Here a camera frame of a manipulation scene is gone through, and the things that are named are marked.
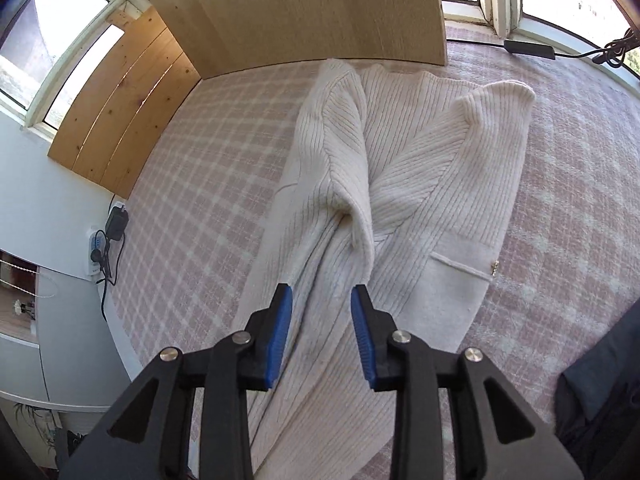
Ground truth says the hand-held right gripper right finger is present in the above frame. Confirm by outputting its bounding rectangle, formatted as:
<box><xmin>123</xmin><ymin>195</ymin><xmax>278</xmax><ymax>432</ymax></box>
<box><xmin>350</xmin><ymin>283</ymin><xmax>585</xmax><ymax>480</ymax></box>

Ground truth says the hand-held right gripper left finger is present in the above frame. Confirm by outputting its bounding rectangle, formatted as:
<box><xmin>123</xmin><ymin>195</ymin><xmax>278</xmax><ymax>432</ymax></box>
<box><xmin>59</xmin><ymin>283</ymin><xmax>294</xmax><ymax>480</ymax></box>

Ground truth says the white ribbed knit cardigan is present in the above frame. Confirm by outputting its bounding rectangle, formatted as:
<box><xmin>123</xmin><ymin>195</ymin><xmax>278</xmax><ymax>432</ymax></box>
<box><xmin>235</xmin><ymin>58</ymin><xmax>537</xmax><ymax>480</ymax></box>

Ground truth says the pink plaid blanket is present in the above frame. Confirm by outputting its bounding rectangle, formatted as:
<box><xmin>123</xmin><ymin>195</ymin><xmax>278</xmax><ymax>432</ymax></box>
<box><xmin>100</xmin><ymin>25</ymin><xmax>640</xmax><ymax>480</ymax></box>

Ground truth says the black plug-in charger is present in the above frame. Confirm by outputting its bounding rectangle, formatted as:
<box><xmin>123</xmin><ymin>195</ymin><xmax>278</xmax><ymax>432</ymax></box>
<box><xmin>105</xmin><ymin>202</ymin><xmax>130</xmax><ymax>242</ymax></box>

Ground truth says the white cabinet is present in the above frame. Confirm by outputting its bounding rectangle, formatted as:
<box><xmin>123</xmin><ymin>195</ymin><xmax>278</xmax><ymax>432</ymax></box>
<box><xmin>0</xmin><ymin>247</ymin><xmax>131</xmax><ymax>411</ymax></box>

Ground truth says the dark grey cloth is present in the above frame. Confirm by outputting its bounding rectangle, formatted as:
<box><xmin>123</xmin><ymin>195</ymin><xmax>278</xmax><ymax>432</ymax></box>
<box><xmin>554</xmin><ymin>297</ymin><xmax>640</xmax><ymax>480</ymax></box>

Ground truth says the knotty pine wood panel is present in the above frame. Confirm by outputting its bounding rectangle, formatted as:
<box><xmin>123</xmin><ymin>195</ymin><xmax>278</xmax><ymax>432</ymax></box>
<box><xmin>46</xmin><ymin>5</ymin><xmax>202</xmax><ymax>200</ymax></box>

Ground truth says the light wooden board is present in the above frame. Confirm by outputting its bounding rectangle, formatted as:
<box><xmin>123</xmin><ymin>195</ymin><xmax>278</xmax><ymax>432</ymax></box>
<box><xmin>127</xmin><ymin>0</ymin><xmax>448</xmax><ymax>81</ymax></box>

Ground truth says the black power adapter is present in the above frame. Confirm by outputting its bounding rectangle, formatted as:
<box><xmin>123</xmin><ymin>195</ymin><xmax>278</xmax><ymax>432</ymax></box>
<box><xmin>502</xmin><ymin>38</ymin><xmax>556</xmax><ymax>60</ymax></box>

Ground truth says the white wall power socket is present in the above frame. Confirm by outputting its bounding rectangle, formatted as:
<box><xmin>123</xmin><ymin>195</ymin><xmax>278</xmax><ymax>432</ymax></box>
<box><xmin>85</xmin><ymin>227</ymin><xmax>112</xmax><ymax>278</ymax></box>

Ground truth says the black adapter cable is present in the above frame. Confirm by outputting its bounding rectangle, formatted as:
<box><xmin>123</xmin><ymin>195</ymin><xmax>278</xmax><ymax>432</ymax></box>
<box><xmin>445</xmin><ymin>27</ymin><xmax>640</xmax><ymax>68</ymax></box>

